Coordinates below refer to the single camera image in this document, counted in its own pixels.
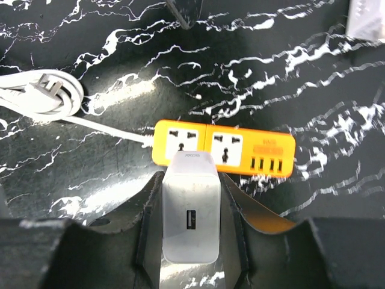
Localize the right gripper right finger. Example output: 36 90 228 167
220 173 330 288

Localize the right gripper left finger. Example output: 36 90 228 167
45 172 164 288

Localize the white USB charger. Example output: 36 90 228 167
161 151 221 264

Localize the orange power strip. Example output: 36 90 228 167
152 120 296 178

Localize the black marble mat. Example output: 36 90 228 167
1 1 384 288

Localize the white cube adapter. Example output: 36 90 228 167
345 0 384 43

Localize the white orange-strip cord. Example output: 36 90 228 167
0 69 156 148

